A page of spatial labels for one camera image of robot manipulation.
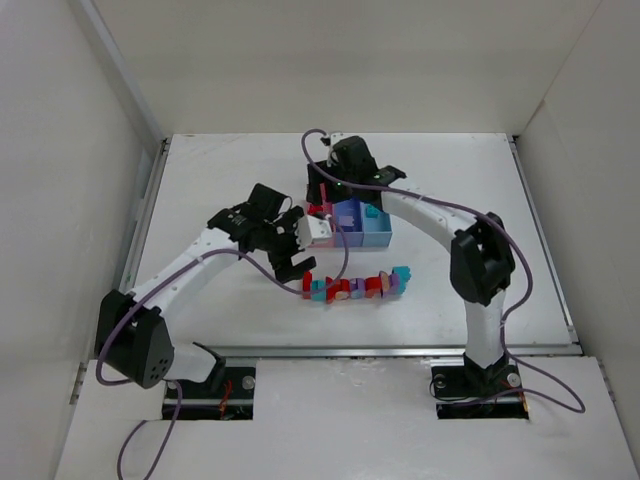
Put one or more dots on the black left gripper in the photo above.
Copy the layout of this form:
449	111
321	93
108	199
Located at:
280	245

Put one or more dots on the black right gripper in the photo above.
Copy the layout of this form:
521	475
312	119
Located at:
317	176

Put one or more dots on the red round lego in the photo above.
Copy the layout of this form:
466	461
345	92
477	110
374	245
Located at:
322	209

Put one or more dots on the lilac lego brick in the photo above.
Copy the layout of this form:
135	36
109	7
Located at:
347	222

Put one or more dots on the teal lego brick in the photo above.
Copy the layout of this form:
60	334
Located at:
371	212

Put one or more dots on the red lego pile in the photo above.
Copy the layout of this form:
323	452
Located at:
384	285

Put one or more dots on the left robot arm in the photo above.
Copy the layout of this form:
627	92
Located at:
136	328

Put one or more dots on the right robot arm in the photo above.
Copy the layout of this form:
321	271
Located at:
481	261

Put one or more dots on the pink container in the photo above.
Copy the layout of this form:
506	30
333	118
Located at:
328	217

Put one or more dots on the purple-blue container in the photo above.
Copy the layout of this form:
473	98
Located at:
353	238

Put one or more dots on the light blue container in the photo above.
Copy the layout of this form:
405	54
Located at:
377	232

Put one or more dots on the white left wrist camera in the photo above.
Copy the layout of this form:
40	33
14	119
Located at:
311	230

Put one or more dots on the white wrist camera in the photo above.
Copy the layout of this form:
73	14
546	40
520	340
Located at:
332	138
311	230

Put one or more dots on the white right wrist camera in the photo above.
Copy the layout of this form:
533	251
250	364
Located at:
332	138

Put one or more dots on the aluminium rail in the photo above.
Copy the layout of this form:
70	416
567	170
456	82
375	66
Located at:
572	349

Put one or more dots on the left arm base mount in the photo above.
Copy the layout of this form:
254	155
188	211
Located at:
233	400

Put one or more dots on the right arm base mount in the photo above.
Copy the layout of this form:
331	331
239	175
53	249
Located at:
458	398

